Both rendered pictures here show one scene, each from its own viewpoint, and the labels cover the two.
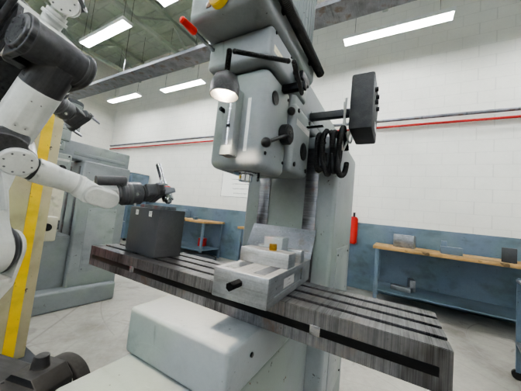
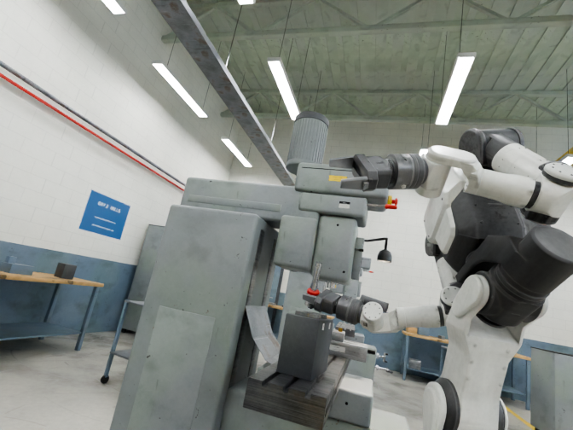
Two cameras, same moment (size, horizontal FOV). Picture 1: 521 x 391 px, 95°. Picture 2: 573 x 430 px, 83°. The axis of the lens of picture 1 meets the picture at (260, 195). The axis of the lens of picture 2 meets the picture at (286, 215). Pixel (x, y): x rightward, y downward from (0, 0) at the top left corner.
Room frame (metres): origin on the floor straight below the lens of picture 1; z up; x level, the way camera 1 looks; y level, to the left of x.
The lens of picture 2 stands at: (1.46, 1.60, 1.22)
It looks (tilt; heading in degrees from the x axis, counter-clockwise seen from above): 13 degrees up; 257
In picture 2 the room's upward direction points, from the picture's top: 11 degrees clockwise
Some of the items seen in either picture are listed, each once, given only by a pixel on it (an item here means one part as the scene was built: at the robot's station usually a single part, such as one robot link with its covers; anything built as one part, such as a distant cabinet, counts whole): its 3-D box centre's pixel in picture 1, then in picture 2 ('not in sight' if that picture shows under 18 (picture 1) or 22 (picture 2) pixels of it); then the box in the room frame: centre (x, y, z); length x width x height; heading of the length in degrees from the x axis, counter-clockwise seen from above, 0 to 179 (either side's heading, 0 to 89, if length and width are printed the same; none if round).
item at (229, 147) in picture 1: (231, 122); (357, 258); (0.72, 0.11, 1.44); 0.04 x 0.04 x 0.21; 61
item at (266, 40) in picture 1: (263, 77); (334, 210); (0.86, 0.04, 1.68); 0.34 x 0.24 x 0.10; 151
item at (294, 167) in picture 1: (275, 144); (299, 245); (0.99, -0.04, 1.47); 0.24 x 0.19 x 0.26; 61
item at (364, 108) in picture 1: (366, 111); not in sight; (0.91, -0.38, 1.62); 0.20 x 0.09 x 0.21; 151
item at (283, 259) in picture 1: (267, 256); (338, 335); (0.70, -0.04, 1.06); 0.15 x 0.06 x 0.04; 63
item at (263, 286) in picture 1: (270, 267); (332, 341); (0.72, -0.05, 1.02); 0.35 x 0.15 x 0.11; 153
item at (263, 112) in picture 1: (251, 128); (335, 250); (0.82, 0.05, 1.47); 0.21 x 0.19 x 0.32; 61
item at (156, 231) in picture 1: (155, 228); (307, 341); (1.03, 0.43, 1.07); 0.22 x 0.12 x 0.20; 55
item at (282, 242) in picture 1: (275, 246); not in sight; (0.75, -0.06, 1.08); 0.06 x 0.05 x 0.06; 63
